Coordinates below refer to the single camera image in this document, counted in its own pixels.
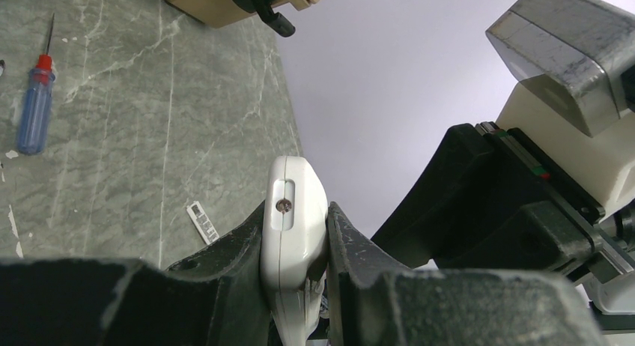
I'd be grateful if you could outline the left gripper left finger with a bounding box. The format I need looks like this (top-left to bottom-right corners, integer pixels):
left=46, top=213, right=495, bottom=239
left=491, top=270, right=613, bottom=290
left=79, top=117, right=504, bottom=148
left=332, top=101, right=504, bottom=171
left=1, top=206, right=270, bottom=345

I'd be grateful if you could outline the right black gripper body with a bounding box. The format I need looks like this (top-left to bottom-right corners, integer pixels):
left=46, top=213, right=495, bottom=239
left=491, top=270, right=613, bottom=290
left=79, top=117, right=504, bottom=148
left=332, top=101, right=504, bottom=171
left=476, top=122, right=634, bottom=283

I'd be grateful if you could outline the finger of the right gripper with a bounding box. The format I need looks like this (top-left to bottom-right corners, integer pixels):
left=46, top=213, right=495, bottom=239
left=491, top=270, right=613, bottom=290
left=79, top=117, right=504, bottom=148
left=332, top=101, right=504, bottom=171
left=371, top=123, right=596, bottom=276

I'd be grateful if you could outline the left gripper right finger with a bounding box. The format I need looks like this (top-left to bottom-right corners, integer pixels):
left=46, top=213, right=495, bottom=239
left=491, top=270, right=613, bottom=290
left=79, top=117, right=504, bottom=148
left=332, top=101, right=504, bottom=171
left=326, top=203, right=607, bottom=345

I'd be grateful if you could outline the white battery cover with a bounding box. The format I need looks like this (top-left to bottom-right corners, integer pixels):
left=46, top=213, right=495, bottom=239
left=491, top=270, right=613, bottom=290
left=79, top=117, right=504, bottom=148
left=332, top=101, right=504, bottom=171
left=186, top=201, right=220, bottom=246

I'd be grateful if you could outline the white AC remote control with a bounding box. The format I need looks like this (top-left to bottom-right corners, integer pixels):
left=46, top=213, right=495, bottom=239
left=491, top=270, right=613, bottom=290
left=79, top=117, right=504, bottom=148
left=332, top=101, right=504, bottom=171
left=260, top=156, right=328, bottom=345

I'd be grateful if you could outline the blue red screwdriver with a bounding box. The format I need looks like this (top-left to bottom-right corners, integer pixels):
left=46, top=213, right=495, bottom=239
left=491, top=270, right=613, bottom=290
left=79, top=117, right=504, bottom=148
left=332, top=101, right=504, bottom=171
left=16, top=14, right=55, bottom=155

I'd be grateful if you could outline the tan plastic toolbox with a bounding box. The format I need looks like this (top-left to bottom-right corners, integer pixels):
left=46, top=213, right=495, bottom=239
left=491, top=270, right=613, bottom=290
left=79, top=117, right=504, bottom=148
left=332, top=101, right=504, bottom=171
left=164, top=0, right=320, bottom=37

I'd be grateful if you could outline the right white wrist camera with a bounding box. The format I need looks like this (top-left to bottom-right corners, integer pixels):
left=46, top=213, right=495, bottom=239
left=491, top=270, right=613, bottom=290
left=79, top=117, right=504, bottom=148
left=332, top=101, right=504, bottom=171
left=486, top=0, right=634, bottom=216

